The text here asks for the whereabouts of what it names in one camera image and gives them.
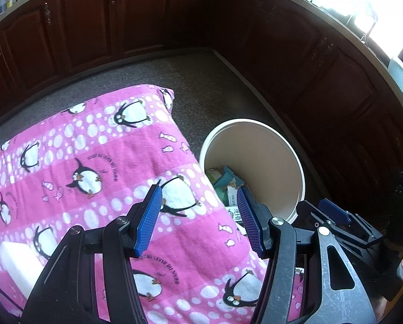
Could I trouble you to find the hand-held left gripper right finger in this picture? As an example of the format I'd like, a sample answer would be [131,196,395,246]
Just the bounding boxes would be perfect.
[236,185,377,324]

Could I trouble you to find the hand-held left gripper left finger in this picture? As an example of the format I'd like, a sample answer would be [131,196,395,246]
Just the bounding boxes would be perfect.
[21,180,163,324]

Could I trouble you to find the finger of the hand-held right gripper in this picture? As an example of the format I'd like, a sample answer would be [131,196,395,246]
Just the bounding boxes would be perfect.
[318,198,384,244]
[296,201,321,228]

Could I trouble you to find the white green tissue pack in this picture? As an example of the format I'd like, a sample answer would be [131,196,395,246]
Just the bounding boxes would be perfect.
[205,168,224,186]

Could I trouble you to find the white plastic bin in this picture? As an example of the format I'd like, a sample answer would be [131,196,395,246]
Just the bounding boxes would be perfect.
[199,119,305,225]

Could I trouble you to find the white printed packet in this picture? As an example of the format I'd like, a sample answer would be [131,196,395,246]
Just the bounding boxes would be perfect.
[228,205,247,233]

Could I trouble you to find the teal wrapper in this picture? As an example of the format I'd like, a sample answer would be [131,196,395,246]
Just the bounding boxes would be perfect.
[221,165,238,183]

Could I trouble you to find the pink penguin blanket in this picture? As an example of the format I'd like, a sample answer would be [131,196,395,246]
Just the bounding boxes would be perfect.
[0,86,305,324]

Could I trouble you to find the white box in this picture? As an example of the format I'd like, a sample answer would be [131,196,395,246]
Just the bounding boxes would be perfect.
[0,241,45,299]

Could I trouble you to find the dark wooden cabinets under window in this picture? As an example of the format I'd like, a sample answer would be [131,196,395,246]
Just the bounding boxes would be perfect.
[208,0,403,217]

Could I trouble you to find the wooden cabinets with metal handles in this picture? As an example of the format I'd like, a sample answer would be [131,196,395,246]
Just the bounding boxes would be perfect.
[0,0,222,122]

